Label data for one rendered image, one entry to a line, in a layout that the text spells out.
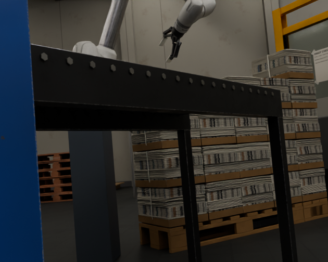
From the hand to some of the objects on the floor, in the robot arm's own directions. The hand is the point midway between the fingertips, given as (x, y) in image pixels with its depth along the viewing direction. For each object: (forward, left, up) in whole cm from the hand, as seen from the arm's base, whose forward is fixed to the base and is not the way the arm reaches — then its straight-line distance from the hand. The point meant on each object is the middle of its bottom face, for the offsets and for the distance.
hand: (164, 52), depth 247 cm
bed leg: (+10, -36, -119) cm, 125 cm away
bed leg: (+52, -63, -119) cm, 145 cm away
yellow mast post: (+96, +141, -119) cm, 208 cm away
